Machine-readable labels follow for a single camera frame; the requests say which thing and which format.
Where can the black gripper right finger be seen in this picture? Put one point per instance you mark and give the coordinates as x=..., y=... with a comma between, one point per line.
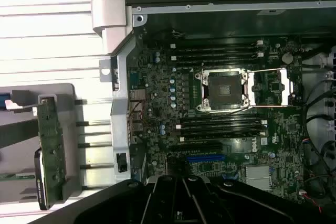
x=236, y=208

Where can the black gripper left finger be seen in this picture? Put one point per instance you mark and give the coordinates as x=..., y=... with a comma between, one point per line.
x=118, y=208

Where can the silver chipset heatsink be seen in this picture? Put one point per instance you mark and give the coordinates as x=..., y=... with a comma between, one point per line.
x=257, y=176

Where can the blue expansion slot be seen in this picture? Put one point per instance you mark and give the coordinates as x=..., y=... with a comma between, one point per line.
x=204, y=158

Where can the black RAM slot white latches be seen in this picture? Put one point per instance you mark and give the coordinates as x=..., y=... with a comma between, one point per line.
x=220, y=137
x=215, y=57
x=215, y=46
x=181, y=127

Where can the black expansion slot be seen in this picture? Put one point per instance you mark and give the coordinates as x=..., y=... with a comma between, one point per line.
x=194, y=147

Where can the green motherboard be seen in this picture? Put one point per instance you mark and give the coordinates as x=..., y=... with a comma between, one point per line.
x=288, y=140

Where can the loose green RAM stick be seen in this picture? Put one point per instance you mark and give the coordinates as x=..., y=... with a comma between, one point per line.
x=15, y=177

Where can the black open PC case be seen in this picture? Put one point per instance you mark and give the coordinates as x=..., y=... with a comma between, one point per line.
x=120, y=98

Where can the grey parts rack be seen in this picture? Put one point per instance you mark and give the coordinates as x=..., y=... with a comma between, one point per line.
x=15, y=155

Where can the CPU socket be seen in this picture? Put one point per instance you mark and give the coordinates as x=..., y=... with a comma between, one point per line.
x=223, y=90

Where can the metal socket cover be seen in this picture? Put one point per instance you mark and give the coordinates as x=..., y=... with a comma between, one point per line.
x=286, y=87

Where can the silver coin battery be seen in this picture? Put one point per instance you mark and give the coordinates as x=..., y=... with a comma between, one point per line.
x=287, y=57

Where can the blue disk carrier bracket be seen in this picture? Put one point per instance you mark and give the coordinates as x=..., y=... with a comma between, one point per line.
x=4, y=100

